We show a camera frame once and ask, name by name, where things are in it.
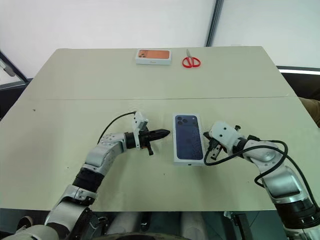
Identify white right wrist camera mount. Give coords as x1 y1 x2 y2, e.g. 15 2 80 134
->
208 120 245 153

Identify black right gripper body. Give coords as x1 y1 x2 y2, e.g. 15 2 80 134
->
208 138 227 152

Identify grey aluminium window post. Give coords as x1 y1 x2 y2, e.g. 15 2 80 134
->
205 0 225 47

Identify red handled scissors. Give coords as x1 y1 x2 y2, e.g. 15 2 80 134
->
181 48 202 69

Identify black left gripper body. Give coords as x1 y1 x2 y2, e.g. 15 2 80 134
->
138 129 155 156

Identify person khaki trouser leg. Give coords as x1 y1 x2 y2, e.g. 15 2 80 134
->
298 97 320 128

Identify dark furniture with light strip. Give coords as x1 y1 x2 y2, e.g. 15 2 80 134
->
276 65 320 99

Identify white phone box tray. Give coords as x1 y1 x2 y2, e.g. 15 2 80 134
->
172 112 205 168

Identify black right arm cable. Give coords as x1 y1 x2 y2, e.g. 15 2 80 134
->
203 134 320 213

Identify white box orange phone print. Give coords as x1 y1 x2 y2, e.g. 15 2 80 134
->
135 48 173 67

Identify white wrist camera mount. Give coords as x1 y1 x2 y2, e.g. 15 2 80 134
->
131 111 150 151
208 120 245 153

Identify metal table leg bracket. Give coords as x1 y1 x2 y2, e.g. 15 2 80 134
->
223 211 254 240

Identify dark metal frame bar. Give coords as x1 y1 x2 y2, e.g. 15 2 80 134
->
0 49 33 88

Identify pale grey cylinder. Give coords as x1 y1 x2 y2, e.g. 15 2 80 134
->
179 211 208 238
107 212 143 235

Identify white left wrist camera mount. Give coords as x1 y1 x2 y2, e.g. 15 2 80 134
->
131 111 150 151

